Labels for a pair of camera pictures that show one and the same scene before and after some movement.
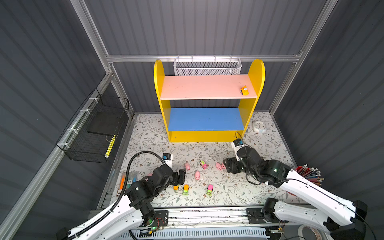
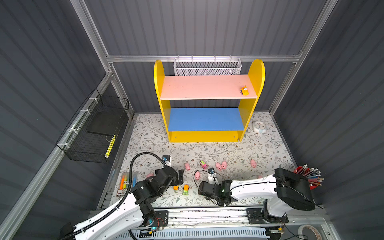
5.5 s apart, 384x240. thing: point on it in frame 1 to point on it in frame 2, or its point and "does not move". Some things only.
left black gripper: (176, 181) does not move
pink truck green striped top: (204, 165) does not move
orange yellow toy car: (244, 91) does not move
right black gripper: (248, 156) to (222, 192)
